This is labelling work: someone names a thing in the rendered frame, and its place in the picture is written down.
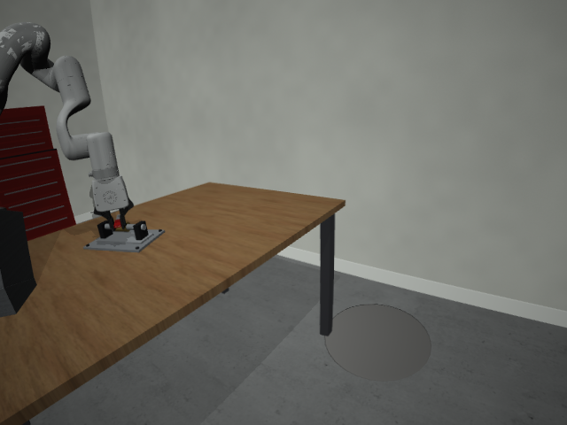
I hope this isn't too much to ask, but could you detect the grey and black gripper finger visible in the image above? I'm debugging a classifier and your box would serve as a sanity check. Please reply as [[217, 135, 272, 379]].
[[119, 199, 134, 229], [94, 207, 115, 231]]

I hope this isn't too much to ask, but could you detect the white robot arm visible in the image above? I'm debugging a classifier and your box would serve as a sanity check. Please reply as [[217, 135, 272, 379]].
[[0, 22, 119, 179]]

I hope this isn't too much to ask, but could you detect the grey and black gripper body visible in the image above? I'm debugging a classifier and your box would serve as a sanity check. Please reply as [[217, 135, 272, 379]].
[[92, 174, 129, 213]]

